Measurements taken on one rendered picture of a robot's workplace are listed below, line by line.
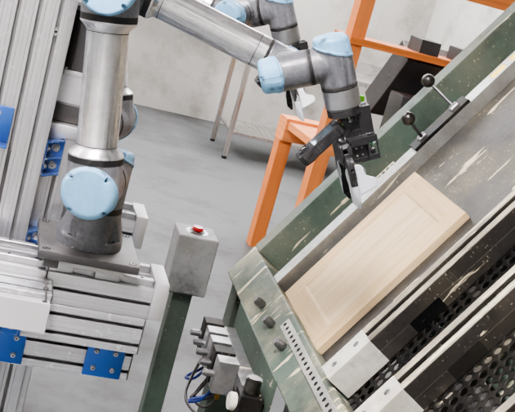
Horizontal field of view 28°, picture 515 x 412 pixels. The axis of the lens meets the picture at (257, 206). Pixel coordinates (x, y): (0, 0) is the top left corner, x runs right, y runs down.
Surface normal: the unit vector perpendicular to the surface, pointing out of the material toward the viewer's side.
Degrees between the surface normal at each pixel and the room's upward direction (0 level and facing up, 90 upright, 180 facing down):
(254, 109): 90
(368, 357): 90
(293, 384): 58
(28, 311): 90
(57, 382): 0
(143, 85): 90
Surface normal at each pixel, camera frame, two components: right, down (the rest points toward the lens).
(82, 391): 0.26, -0.94
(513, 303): 0.18, 0.29
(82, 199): -0.04, 0.36
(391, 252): -0.66, -0.67
